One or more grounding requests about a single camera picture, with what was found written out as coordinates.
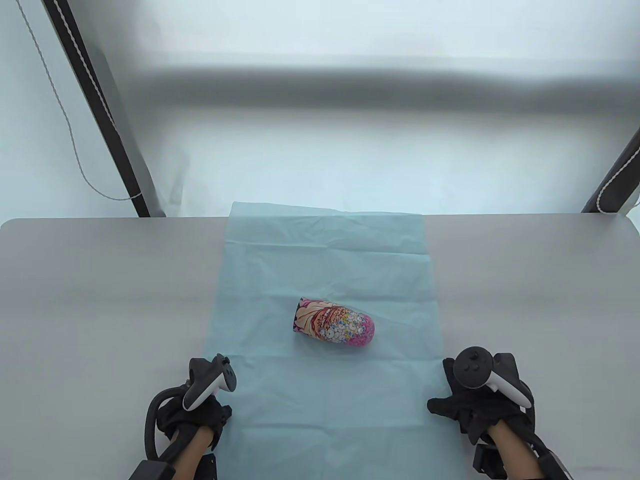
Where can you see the black and white controller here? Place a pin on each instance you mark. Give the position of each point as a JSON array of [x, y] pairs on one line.
[[472, 367], [220, 380]]

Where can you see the person's left hand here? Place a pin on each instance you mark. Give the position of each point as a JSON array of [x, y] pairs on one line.
[[207, 417]]

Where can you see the person's left forearm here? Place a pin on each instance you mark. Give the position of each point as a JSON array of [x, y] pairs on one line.
[[192, 455]]

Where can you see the person's right forearm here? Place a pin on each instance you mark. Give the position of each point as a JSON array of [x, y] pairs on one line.
[[515, 450]]

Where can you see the person's right hand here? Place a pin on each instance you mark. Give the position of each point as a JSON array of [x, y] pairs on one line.
[[465, 410]]

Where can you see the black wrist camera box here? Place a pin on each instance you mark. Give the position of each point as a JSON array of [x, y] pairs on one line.
[[150, 471], [552, 467]]

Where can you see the light blue gift wrapping paper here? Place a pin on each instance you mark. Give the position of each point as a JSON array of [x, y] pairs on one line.
[[325, 250]]

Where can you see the pink floral printed tumbler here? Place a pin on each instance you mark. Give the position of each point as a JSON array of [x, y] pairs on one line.
[[332, 324]]

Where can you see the black metal pole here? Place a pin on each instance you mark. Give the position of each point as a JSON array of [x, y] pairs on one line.
[[620, 190], [119, 165]]

